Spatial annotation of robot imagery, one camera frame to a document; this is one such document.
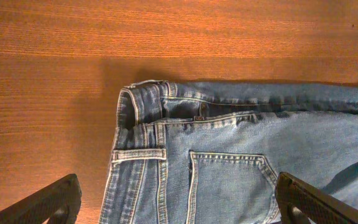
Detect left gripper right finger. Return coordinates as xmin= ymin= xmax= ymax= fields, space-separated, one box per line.
xmin=275 ymin=172 xmax=358 ymax=224

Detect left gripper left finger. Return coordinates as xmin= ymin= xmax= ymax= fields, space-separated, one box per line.
xmin=0 ymin=174 xmax=81 ymax=224

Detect blue denim jeans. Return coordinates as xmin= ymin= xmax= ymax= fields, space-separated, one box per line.
xmin=99 ymin=80 xmax=358 ymax=223

